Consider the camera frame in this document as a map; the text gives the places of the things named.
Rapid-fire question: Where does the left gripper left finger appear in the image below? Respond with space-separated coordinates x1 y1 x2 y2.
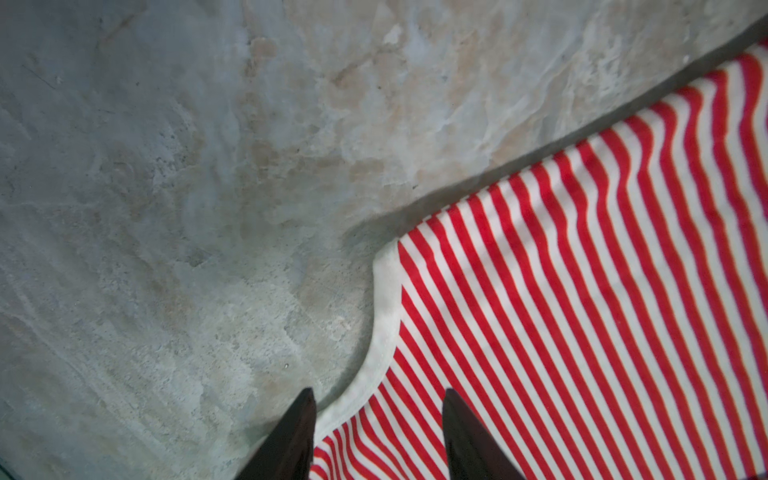
235 387 317 480

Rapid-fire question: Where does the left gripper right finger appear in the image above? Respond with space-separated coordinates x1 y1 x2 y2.
442 389 525 480

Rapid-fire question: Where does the red white striped tank top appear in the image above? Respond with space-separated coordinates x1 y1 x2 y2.
310 41 767 479

